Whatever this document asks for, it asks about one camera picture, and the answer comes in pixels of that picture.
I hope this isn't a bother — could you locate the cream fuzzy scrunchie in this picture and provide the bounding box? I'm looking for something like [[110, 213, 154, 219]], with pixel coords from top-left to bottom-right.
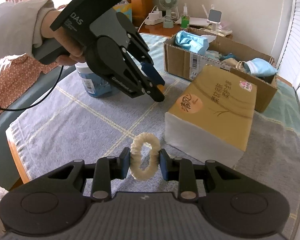
[[130, 132, 161, 181]]

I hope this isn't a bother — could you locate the blue face mask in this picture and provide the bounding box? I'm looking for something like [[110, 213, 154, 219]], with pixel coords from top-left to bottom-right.
[[174, 30, 209, 56]]

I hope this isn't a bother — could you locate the blue face mask pack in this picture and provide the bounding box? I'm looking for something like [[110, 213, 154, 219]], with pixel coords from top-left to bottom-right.
[[243, 58, 277, 77]]

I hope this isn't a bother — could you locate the blue patterned fabric sachet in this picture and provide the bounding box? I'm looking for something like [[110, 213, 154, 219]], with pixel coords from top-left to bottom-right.
[[219, 53, 239, 61]]

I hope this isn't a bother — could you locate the cream drawstring pouch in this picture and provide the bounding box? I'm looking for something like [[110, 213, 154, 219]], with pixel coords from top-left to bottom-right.
[[221, 58, 247, 74]]

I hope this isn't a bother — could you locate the white sleeve forearm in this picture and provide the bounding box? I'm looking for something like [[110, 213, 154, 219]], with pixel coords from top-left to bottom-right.
[[0, 0, 55, 59]]

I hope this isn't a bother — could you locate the person's left hand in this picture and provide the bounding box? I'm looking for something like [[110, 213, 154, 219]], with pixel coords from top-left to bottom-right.
[[40, 10, 85, 66]]

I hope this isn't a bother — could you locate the wooden side table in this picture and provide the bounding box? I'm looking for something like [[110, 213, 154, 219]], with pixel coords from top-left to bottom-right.
[[139, 23, 181, 37]]

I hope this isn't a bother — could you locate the white lid plastic jar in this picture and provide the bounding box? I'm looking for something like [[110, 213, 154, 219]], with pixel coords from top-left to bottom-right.
[[75, 63, 120, 98]]

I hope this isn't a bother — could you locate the white power strip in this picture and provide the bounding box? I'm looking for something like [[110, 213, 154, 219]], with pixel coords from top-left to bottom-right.
[[145, 8, 164, 25]]

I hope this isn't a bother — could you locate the yellow blue snack bag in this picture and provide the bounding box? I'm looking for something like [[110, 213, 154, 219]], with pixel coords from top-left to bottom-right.
[[113, 0, 133, 22]]

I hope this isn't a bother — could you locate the orange wooden headboard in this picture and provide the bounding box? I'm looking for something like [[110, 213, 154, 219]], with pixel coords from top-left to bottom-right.
[[132, 0, 153, 26]]

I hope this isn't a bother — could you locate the brown cardboard box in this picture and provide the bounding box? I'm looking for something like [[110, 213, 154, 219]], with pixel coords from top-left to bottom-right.
[[164, 35, 277, 113]]

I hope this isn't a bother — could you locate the small green desk fan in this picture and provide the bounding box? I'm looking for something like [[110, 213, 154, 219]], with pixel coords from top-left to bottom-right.
[[159, 0, 178, 29]]

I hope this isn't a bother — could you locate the green small bottle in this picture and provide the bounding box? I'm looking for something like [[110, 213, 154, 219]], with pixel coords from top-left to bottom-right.
[[181, 3, 190, 29]]

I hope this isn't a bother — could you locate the gold tissue pack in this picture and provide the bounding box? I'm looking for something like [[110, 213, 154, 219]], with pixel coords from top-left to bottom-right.
[[165, 65, 257, 167]]

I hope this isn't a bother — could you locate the grey blue checked towel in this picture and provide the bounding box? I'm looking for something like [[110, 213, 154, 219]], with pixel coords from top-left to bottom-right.
[[8, 34, 300, 239]]

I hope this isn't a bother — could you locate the white router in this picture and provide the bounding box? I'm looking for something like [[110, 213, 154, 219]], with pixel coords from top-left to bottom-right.
[[174, 4, 233, 36]]

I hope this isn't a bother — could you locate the brown floral cloth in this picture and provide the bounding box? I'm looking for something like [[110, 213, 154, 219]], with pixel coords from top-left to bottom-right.
[[0, 54, 57, 113]]

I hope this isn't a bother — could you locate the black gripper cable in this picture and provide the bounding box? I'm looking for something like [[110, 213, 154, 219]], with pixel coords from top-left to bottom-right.
[[0, 64, 65, 112]]

